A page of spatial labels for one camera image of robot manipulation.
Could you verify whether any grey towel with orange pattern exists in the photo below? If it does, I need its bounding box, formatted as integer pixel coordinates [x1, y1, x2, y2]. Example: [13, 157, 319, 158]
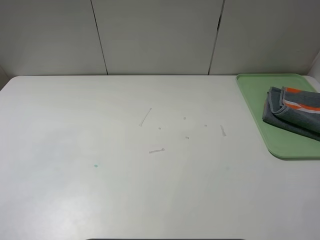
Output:
[262, 86, 320, 141]

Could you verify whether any green plastic tray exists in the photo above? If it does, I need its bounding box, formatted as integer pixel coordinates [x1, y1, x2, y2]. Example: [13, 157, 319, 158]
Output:
[236, 73, 320, 160]

